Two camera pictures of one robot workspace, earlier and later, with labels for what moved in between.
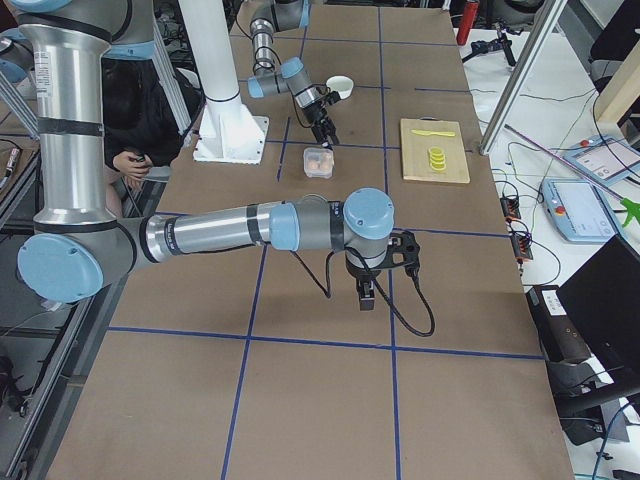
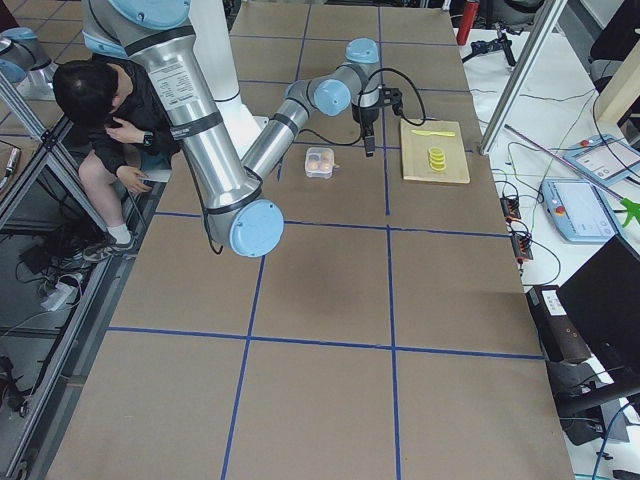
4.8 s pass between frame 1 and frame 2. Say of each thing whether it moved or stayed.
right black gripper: moved
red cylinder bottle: stayed
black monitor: stayed
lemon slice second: stayed
